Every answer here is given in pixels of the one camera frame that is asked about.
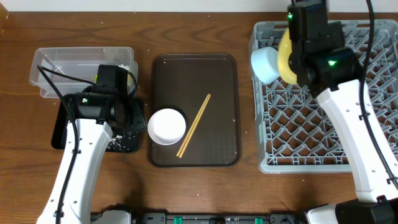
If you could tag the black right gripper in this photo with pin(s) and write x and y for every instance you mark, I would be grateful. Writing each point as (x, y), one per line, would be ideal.
(294, 62)

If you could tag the clear plastic bin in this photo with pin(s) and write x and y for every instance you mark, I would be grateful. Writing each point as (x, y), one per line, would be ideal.
(78, 62)

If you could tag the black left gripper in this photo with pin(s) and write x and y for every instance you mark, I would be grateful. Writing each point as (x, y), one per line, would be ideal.
(140, 121)

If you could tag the rice grains pile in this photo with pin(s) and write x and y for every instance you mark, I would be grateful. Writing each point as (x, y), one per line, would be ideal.
(126, 143)

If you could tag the grey dishwasher rack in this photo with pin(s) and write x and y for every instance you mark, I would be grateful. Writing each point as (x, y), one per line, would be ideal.
(294, 135)

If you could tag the dark brown serving tray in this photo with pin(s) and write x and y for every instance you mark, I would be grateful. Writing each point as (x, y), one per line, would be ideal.
(182, 82)

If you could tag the yellow plate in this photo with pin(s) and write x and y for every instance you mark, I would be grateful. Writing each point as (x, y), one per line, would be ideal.
(283, 65)

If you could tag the black waste tray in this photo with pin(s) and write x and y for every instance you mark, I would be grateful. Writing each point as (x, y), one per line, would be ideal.
(59, 133)

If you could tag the white bowl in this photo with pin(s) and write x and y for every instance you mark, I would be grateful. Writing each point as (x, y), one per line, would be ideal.
(166, 126)

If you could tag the light blue bowl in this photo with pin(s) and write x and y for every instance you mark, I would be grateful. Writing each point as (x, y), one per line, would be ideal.
(264, 64)

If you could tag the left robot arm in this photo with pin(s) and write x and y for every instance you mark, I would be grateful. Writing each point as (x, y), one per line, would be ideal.
(85, 125)

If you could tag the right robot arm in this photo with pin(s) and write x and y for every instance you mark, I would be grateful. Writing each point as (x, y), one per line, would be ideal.
(315, 56)

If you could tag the white tissue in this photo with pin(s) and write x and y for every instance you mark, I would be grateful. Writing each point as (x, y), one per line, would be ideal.
(125, 67)

